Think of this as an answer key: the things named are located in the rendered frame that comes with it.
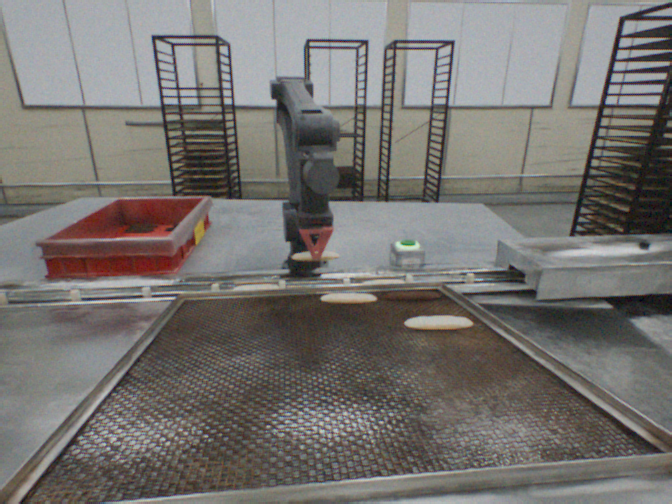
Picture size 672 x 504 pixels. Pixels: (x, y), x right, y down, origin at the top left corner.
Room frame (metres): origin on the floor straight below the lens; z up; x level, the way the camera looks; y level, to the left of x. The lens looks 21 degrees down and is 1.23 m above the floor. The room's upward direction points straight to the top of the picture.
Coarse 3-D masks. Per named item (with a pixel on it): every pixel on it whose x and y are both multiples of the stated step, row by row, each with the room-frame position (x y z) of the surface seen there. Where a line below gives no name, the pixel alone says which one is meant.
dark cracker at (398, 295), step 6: (390, 294) 0.65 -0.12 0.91; (396, 294) 0.64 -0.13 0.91; (402, 294) 0.64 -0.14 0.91; (408, 294) 0.64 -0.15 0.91; (414, 294) 0.64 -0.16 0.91; (420, 294) 0.64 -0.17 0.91; (426, 294) 0.64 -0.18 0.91; (432, 294) 0.64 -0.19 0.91; (390, 300) 0.64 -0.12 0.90; (396, 300) 0.63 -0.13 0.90; (402, 300) 0.63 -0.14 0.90; (408, 300) 0.63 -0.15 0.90; (414, 300) 0.63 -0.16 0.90; (420, 300) 0.63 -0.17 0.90; (426, 300) 0.63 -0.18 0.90
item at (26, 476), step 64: (192, 320) 0.55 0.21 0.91; (320, 384) 0.35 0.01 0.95; (448, 384) 0.35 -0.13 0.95; (576, 384) 0.34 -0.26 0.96; (128, 448) 0.25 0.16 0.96; (192, 448) 0.25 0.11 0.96; (256, 448) 0.25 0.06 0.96; (320, 448) 0.25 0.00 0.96; (384, 448) 0.25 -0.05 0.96; (448, 448) 0.25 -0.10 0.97; (576, 448) 0.25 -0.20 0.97; (640, 448) 0.25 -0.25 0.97
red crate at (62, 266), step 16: (208, 224) 1.33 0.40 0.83; (192, 240) 1.11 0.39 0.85; (64, 256) 0.90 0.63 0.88; (112, 256) 0.91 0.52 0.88; (128, 256) 0.91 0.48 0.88; (144, 256) 0.92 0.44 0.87; (160, 256) 0.92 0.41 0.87; (176, 256) 0.95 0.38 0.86; (48, 272) 0.90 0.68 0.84; (64, 272) 0.90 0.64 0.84; (80, 272) 0.91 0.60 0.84; (96, 272) 0.91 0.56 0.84; (112, 272) 0.91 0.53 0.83; (128, 272) 0.91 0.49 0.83; (144, 272) 0.91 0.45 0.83; (160, 272) 0.92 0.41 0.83; (176, 272) 0.92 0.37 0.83
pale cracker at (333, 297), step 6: (330, 294) 0.65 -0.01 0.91; (336, 294) 0.65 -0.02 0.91; (342, 294) 0.65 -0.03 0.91; (348, 294) 0.64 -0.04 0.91; (354, 294) 0.64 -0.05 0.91; (360, 294) 0.65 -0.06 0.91; (366, 294) 0.64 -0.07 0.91; (324, 300) 0.63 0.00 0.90; (330, 300) 0.63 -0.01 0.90; (336, 300) 0.63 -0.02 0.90; (342, 300) 0.63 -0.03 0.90; (348, 300) 0.63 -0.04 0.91; (354, 300) 0.62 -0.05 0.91; (360, 300) 0.62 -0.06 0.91; (366, 300) 0.63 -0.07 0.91; (372, 300) 0.63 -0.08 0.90
